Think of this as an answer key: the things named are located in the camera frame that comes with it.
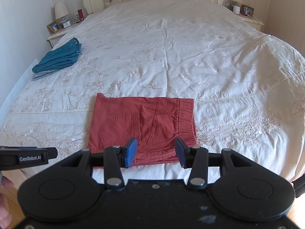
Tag white nightstand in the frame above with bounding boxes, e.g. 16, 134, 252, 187
47, 22, 81, 48
225, 12, 264, 31

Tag white embroidered bedspread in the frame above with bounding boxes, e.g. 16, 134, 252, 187
1, 0, 304, 181

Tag red pants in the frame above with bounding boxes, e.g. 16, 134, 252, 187
88, 93, 197, 166

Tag right white nightstand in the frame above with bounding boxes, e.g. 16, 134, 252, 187
225, 12, 264, 31

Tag white round speaker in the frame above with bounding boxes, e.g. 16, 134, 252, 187
233, 5, 240, 15

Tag left table lamp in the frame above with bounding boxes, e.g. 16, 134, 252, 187
54, 2, 69, 23

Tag folded grey garment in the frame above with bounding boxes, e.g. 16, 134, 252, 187
32, 69, 59, 81

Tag red object on nightstand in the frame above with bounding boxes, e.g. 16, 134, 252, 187
78, 9, 84, 21

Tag folded teal pants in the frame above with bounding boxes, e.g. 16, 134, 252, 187
32, 37, 82, 74

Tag left white nightstand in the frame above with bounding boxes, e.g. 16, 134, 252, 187
47, 22, 81, 48

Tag left wooden photo frame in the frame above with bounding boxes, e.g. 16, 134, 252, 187
47, 21, 63, 34

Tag right photo frame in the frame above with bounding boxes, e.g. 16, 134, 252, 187
240, 4, 254, 16

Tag person's left hand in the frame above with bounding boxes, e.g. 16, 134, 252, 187
0, 176, 14, 228

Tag small alarm clock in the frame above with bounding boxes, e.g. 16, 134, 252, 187
63, 20, 71, 28

